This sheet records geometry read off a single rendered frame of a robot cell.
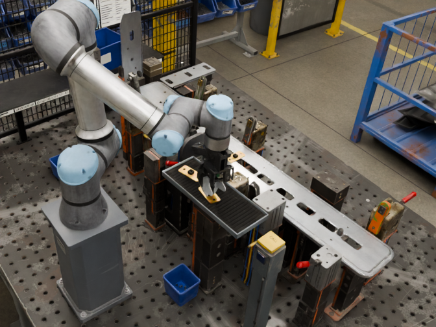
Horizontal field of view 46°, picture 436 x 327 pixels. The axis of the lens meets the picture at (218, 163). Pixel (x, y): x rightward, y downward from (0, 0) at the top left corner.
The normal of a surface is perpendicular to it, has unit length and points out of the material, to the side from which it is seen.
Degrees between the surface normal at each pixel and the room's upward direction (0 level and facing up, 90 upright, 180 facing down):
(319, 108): 0
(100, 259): 90
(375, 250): 0
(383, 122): 0
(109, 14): 90
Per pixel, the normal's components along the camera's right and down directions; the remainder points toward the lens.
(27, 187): 0.07, -0.77
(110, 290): 0.61, 0.54
